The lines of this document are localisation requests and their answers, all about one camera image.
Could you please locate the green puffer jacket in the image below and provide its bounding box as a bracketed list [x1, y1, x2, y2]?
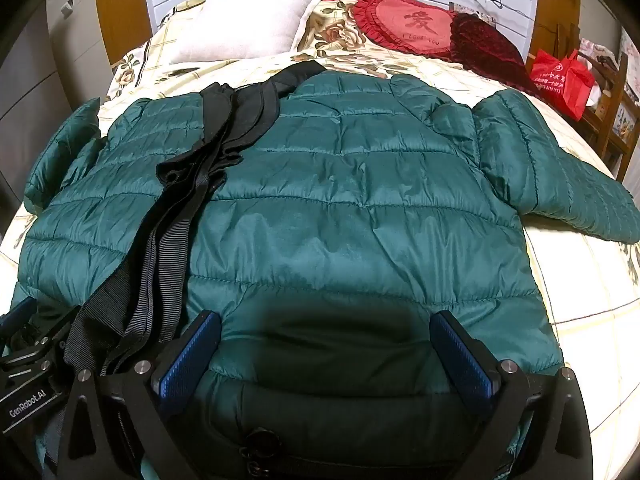
[10, 60, 640, 480]

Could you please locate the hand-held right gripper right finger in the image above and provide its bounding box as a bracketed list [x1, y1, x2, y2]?
[429, 310, 596, 480]

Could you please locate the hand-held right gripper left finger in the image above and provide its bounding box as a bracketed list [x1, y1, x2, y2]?
[56, 310, 223, 480]

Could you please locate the grey cabinet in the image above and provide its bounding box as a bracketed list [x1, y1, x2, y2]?
[0, 0, 108, 201]

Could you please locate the red heart cushion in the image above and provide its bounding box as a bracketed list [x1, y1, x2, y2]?
[354, 0, 463, 58]

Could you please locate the red shopping bag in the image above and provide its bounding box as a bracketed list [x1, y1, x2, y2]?
[530, 49, 597, 122]

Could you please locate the floral bed sheet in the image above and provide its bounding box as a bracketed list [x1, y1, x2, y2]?
[0, 0, 640, 461]

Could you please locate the dark red velvet cushion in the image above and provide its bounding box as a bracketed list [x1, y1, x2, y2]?
[447, 11, 543, 98]

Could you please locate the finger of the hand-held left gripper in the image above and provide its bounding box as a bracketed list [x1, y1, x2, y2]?
[0, 297, 76, 376]

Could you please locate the wooden chair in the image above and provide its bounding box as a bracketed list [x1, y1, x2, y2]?
[550, 22, 640, 181]

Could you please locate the white pillow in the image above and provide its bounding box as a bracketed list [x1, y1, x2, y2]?
[169, 0, 328, 65]

